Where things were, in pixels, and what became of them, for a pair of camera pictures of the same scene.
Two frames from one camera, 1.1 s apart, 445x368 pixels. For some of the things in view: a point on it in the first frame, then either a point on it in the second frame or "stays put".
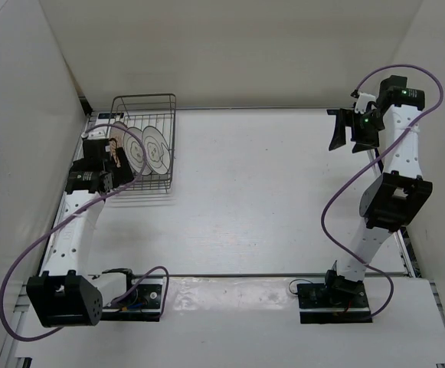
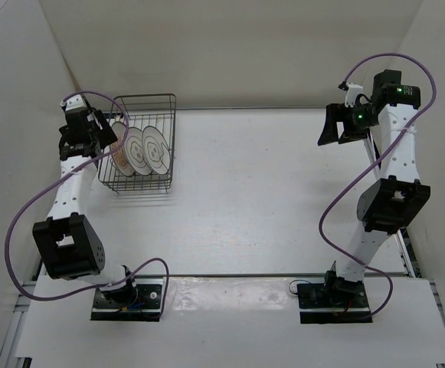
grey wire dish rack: [144, 125] stays put
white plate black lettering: [155, 150] stays put
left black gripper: [122, 173] → [106, 136]
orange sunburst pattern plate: [116, 139] stays put
